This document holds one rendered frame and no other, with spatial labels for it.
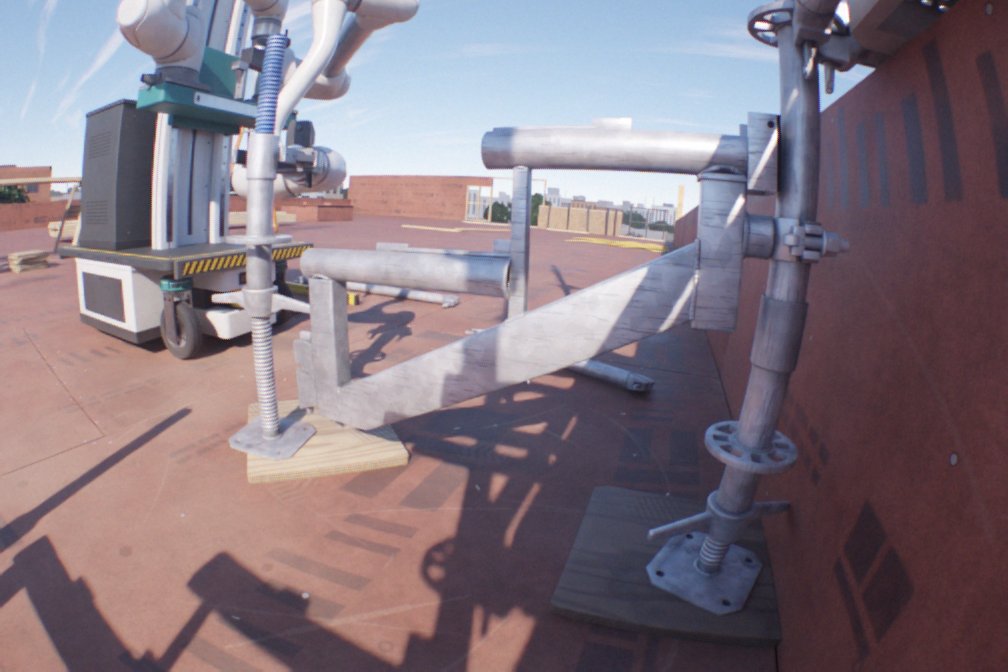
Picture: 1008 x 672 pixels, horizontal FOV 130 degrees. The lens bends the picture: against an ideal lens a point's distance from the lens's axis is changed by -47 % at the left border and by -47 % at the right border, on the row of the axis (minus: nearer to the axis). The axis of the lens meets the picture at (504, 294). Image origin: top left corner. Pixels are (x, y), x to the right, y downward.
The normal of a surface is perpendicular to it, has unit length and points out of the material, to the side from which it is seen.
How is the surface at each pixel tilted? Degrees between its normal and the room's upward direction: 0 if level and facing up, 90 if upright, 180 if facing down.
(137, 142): 90
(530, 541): 0
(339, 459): 0
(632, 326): 90
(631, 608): 0
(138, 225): 90
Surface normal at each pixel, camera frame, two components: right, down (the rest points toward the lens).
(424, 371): -0.36, 0.15
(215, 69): 0.98, 0.11
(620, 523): 0.07, -0.98
